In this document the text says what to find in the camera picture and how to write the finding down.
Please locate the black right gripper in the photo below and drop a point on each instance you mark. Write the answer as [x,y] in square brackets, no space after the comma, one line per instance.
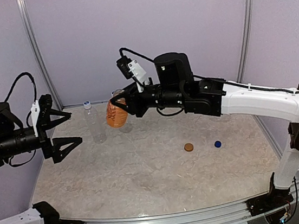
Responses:
[135,105]

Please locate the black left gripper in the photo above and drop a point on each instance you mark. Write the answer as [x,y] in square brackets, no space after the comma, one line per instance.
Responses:
[49,150]

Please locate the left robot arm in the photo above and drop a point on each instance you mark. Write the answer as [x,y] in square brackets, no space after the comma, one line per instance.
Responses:
[16,139]

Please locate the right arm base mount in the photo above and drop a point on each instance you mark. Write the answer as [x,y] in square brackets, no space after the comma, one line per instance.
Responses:
[271,200]

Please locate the right aluminium frame post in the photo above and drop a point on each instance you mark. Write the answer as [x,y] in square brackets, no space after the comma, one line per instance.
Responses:
[245,39]

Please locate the orange juice bottle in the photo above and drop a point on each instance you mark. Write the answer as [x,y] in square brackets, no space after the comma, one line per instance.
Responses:
[115,116]

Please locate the clear empty bottle white cap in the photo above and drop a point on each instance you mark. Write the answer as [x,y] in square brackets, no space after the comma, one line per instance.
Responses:
[94,122]

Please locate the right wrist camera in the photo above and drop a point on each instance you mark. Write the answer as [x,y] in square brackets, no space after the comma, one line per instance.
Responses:
[132,70]

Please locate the aluminium frame post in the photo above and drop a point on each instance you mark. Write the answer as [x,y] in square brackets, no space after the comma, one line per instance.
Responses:
[245,39]
[29,30]

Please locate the left aluminium frame post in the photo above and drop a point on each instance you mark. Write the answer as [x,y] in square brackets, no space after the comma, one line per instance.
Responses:
[29,30]

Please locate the brown bottle cap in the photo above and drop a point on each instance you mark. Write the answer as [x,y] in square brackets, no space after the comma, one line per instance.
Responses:
[188,147]

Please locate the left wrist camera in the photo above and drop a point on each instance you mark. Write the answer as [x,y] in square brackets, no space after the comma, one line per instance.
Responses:
[40,113]

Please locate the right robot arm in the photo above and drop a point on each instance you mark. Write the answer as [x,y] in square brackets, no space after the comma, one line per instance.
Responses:
[179,88]

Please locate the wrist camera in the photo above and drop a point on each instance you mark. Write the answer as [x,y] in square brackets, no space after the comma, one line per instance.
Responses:
[132,70]
[40,113]

